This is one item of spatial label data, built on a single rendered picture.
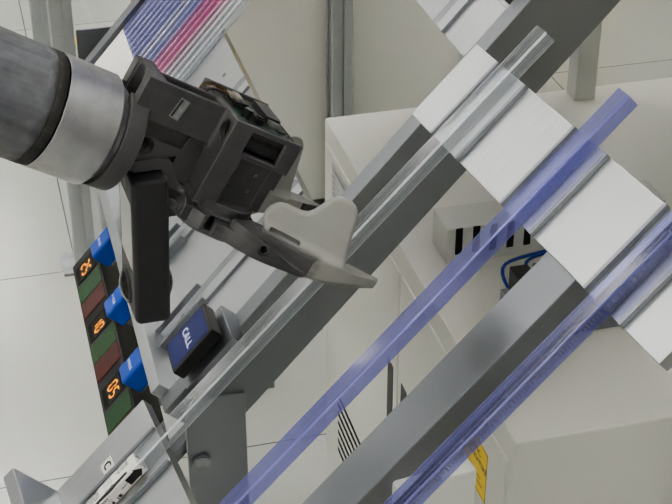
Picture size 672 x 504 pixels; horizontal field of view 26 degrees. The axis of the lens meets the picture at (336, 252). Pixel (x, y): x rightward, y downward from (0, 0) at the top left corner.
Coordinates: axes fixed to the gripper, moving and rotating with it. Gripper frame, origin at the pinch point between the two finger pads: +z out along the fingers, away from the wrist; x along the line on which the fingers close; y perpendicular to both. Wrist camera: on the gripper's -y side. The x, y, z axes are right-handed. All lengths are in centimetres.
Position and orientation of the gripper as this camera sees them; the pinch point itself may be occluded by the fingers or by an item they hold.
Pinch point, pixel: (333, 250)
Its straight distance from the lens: 104.2
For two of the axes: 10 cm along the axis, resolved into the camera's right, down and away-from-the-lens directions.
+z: 7.9, 2.9, 5.4
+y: 5.0, -8.2, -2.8
